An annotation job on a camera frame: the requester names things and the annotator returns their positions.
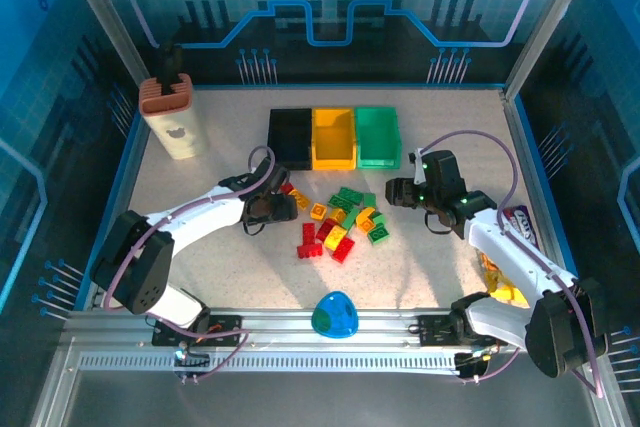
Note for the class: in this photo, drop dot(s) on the small red lego brick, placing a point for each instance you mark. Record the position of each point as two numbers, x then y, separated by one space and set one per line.
287 189

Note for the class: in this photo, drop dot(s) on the long red lego brick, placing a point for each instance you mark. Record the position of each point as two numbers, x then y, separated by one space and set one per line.
308 233

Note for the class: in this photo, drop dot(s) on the light green square lego brick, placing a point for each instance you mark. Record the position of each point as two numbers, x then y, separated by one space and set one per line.
378 234

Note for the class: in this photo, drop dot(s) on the stepped red lego brick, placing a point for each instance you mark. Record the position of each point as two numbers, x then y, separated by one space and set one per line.
309 251

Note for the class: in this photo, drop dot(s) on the dark green lego brick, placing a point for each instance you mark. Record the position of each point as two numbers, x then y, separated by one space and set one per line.
347 195

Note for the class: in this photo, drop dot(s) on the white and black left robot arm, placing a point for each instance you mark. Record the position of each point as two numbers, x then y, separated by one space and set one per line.
200 217

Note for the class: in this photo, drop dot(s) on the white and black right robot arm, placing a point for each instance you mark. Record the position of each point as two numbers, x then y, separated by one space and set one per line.
510 252

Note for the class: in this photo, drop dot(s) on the yellow arched lego brick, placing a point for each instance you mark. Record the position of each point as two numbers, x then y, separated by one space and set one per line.
366 212

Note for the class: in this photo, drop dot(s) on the green plastic bin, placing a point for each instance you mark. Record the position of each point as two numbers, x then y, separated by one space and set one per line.
377 137

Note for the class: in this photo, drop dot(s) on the black plastic bin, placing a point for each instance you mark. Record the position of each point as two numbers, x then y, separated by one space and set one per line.
291 139

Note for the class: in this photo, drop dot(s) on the yellow plastic bin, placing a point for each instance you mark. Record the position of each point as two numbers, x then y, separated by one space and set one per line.
334 139

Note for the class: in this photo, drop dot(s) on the purple snack bag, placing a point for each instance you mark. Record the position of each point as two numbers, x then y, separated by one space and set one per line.
522 222

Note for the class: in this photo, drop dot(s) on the blue translucent triangular container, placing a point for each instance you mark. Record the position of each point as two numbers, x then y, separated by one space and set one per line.
334 316

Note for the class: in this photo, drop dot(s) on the cream knife block brown top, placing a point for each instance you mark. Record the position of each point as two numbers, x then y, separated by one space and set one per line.
175 132

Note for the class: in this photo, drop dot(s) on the yellow snack bag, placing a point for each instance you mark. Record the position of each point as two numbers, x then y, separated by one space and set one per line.
505 294

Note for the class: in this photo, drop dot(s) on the grey metal lower panel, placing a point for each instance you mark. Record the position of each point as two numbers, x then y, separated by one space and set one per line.
320 402

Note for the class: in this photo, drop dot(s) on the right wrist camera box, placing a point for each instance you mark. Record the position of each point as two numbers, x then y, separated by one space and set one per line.
417 167

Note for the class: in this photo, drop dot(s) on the blue-edged side rail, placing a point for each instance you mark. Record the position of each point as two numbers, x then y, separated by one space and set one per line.
124 172
525 147

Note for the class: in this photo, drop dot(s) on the aluminium front rail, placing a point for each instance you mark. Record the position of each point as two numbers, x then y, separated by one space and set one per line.
280 327

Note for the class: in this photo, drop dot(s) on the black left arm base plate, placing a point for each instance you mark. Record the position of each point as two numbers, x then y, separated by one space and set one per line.
227 329

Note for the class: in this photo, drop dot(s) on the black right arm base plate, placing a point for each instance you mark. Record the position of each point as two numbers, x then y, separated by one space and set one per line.
432 329

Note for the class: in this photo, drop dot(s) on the aluminium frame post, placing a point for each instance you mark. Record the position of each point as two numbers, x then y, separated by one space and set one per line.
550 17
100 12

